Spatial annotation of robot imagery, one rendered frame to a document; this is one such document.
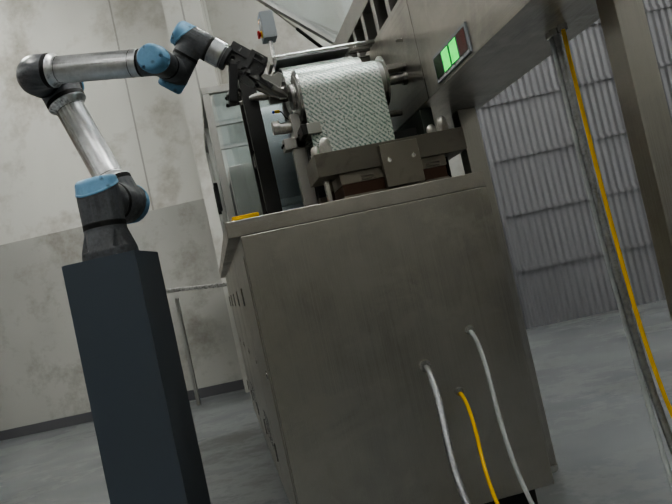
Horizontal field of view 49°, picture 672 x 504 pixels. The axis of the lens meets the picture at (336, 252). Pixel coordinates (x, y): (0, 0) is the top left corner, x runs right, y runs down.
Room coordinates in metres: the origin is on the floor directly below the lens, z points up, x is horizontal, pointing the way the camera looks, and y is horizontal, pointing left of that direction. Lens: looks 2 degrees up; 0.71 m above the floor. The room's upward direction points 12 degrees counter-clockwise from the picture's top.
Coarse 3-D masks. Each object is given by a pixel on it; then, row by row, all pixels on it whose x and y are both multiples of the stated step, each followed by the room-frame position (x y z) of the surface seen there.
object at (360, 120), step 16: (368, 96) 2.09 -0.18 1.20; (384, 96) 2.10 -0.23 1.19; (320, 112) 2.07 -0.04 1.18; (336, 112) 2.07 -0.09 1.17; (352, 112) 2.08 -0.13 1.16; (368, 112) 2.09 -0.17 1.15; (384, 112) 2.10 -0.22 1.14; (336, 128) 2.07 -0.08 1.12; (352, 128) 2.08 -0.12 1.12; (368, 128) 2.09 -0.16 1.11; (384, 128) 2.10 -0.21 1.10; (336, 144) 2.07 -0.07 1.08; (352, 144) 2.08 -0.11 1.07
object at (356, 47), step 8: (368, 40) 2.41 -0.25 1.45; (320, 48) 2.38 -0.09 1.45; (328, 48) 2.39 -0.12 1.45; (336, 48) 2.39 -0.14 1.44; (344, 48) 2.40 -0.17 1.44; (352, 48) 2.44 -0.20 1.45; (360, 48) 2.44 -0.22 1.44; (368, 48) 2.48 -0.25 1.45; (272, 56) 2.35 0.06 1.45; (280, 56) 2.36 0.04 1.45; (288, 56) 2.36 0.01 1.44; (296, 56) 2.37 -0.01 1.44; (304, 56) 2.37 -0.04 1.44; (312, 56) 2.39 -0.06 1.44; (320, 56) 2.41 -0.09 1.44; (328, 56) 2.43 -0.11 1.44; (336, 56) 2.45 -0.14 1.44; (344, 56) 2.47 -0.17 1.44; (272, 64) 2.35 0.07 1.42; (280, 64) 2.40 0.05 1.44; (288, 64) 2.42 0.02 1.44; (296, 64) 2.44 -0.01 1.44
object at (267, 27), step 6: (264, 12) 2.64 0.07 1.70; (270, 12) 2.64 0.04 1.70; (258, 18) 2.66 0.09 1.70; (264, 18) 2.63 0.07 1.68; (270, 18) 2.64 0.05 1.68; (258, 24) 2.69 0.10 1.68; (264, 24) 2.63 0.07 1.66; (270, 24) 2.64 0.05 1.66; (264, 30) 2.63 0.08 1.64; (270, 30) 2.64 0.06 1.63; (276, 30) 2.64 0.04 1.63; (258, 36) 2.66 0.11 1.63; (264, 36) 2.63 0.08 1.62; (270, 36) 2.64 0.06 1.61; (276, 36) 2.64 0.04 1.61; (264, 42) 2.68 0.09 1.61
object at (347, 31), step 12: (360, 0) 2.48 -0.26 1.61; (372, 0) 2.36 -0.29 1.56; (384, 0) 2.36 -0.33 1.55; (396, 0) 2.21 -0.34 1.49; (348, 12) 2.67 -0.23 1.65; (360, 12) 2.51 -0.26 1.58; (372, 12) 2.38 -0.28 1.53; (384, 12) 2.36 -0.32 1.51; (348, 24) 2.70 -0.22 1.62; (360, 24) 2.61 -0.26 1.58; (372, 24) 2.51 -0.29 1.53; (384, 24) 2.28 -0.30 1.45; (348, 36) 2.74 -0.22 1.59; (360, 36) 2.66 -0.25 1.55; (372, 36) 2.51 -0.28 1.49
